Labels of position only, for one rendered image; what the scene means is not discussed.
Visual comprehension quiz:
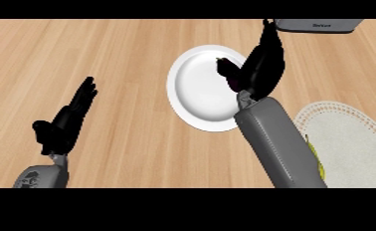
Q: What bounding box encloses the yellow-green vegetable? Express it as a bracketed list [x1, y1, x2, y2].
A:
[303, 134, 326, 180]

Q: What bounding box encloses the white round plate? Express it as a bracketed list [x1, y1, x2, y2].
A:
[166, 44, 249, 133]

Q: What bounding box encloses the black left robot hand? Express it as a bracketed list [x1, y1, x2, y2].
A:
[31, 76, 100, 156]

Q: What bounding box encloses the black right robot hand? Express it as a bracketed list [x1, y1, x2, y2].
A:
[213, 19, 286, 102]

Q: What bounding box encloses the grey appliance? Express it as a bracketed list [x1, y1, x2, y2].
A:
[272, 19, 365, 35]

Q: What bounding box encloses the cream oval placemat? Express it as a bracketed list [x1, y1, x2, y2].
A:
[292, 101, 376, 189]

